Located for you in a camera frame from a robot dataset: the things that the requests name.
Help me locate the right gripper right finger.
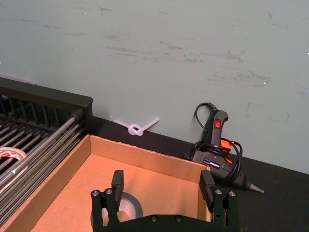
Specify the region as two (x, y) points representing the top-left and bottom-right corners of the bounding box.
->
(199, 170), (239, 228)

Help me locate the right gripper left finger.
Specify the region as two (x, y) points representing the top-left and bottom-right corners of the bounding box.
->
(90, 170), (125, 228)

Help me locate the silver tape roll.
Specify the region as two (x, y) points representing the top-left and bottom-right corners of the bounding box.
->
(90, 192), (143, 227)

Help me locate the white tape roll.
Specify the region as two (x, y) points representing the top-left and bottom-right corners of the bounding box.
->
(0, 146), (28, 161)

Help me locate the black table cloth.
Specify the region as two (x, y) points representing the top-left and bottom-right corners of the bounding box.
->
(91, 116), (309, 232)

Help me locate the shallow brown cardboard tray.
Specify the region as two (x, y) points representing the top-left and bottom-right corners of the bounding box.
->
(0, 134), (214, 232)

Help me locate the black rack with steel bars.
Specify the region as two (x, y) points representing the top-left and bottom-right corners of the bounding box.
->
(0, 77), (94, 213)

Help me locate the black corded tool, red switch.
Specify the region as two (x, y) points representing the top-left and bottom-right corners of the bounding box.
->
(186, 102), (265, 194)

